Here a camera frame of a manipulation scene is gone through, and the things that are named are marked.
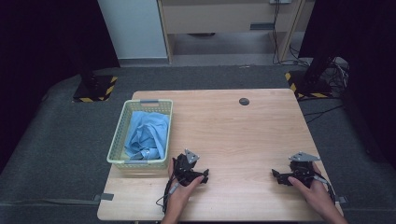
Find hand-held gripper cable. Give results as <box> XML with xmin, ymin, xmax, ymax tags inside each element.
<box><xmin>155</xmin><ymin>174</ymin><xmax>180</xmax><ymax>216</ymax></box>
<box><xmin>313</xmin><ymin>175</ymin><xmax>337</xmax><ymax>204</ymax></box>

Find light blue shirt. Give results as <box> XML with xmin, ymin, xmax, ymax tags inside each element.
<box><xmin>124</xmin><ymin>110</ymin><xmax>171</xmax><ymax>161</ymax></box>

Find left hand-held gripper cable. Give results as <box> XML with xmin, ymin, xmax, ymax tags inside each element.
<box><xmin>155</xmin><ymin>174</ymin><xmax>180</xmax><ymax>216</ymax></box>

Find tangled cable bundle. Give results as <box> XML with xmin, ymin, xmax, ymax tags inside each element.
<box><xmin>323</xmin><ymin>56</ymin><xmax>350</xmax><ymax>91</ymax></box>

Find pale green plastic basket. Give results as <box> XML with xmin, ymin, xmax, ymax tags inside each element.
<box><xmin>106</xmin><ymin>98</ymin><xmax>174</xmax><ymax>171</ymax></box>

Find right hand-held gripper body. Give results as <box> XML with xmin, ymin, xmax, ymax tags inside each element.
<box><xmin>288</xmin><ymin>151</ymin><xmax>321</xmax><ymax>189</ymax></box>

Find right hand-held gripper cable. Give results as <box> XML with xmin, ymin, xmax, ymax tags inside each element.
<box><xmin>313</xmin><ymin>175</ymin><xmax>337</xmax><ymax>204</ymax></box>

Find black stand with striped base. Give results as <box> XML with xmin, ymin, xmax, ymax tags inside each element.
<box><xmin>284</xmin><ymin>55</ymin><xmax>336</xmax><ymax>100</ymax></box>
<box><xmin>72</xmin><ymin>74</ymin><xmax>120</xmax><ymax>104</ymax></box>

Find black hanging cables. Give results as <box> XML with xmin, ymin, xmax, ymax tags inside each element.
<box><xmin>271</xmin><ymin>3</ymin><xmax>311</xmax><ymax>67</ymax></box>

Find black floor cable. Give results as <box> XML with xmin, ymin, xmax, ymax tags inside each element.
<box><xmin>303</xmin><ymin>104</ymin><xmax>346</xmax><ymax>124</ymax></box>

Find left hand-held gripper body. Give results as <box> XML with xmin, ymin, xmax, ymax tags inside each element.
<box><xmin>172</xmin><ymin>148</ymin><xmax>203</xmax><ymax>188</ymax></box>

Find grey drawer handle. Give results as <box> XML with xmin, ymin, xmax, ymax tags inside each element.
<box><xmin>249</xmin><ymin>21</ymin><xmax>276</xmax><ymax>31</ymax></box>

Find person's right hand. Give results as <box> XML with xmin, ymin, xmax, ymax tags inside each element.
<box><xmin>288</xmin><ymin>164</ymin><xmax>335</xmax><ymax>213</ymax></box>

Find black curtain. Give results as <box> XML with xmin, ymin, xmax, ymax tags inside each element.
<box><xmin>298</xmin><ymin>0</ymin><xmax>396</xmax><ymax>171</ymax></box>
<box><xmin>0</xmin><ymin>0</ymin><xmax>121</xmax><ymax>174</ymax></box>

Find white cabinet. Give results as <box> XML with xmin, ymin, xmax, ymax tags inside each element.
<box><xmin>97</xmin><ymin>0</ymin><xmax>169</xmax><ymax>60</ymax></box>

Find person's left hand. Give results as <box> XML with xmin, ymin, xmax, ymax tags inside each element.
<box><xmin>167</xmin><ymin>158</ymin><xmax>205</xmax><ymax>208</ymax></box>

